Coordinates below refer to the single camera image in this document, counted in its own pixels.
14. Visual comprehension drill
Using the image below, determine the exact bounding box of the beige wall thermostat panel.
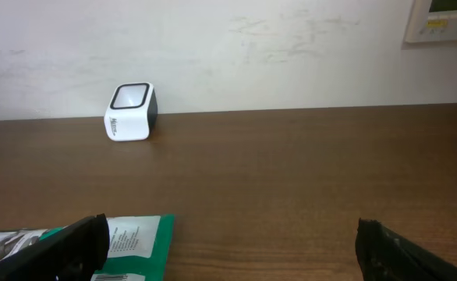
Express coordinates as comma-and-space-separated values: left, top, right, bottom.
403, 0, 457, 44

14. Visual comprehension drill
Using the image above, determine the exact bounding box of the green white wipes packet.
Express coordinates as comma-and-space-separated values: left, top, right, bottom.
0, 215, 174, 281

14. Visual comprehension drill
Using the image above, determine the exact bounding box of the white barcode scanner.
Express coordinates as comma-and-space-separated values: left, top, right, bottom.
103, 82, 158, 142

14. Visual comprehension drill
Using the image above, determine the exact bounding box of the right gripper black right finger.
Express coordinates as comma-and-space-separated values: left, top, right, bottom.
355, 219, 457, 281

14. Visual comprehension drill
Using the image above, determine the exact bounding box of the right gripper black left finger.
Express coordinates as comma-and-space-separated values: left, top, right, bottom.
0, 214, 110, 281

